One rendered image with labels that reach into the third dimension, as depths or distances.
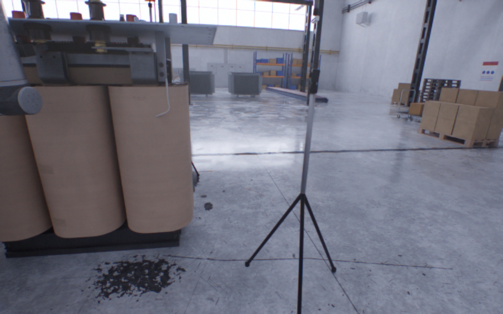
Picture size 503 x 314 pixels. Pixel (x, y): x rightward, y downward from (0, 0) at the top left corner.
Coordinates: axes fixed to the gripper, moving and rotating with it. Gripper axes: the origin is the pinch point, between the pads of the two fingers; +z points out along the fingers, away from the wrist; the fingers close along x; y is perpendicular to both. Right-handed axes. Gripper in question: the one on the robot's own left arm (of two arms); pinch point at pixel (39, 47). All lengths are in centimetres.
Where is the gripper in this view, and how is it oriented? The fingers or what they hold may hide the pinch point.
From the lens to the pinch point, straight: 159.6
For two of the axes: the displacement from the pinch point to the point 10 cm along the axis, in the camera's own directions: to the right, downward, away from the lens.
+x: -9.8, -0.8, 1.5
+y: -0.1, -8.7, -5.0
